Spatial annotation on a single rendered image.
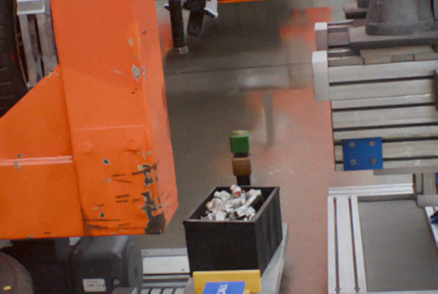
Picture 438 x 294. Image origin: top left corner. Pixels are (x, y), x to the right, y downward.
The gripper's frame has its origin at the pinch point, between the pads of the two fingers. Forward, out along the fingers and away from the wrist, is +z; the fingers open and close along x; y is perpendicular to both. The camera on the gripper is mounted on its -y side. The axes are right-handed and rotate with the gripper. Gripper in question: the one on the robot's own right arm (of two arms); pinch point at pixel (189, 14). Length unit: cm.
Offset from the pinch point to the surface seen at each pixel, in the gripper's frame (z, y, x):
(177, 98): -272, -114, -32
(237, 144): 69, -10, 22
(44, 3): 52, 8, -26
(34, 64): 53, -6, -27
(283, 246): 80, -26, 36
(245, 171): 70, -16, 25
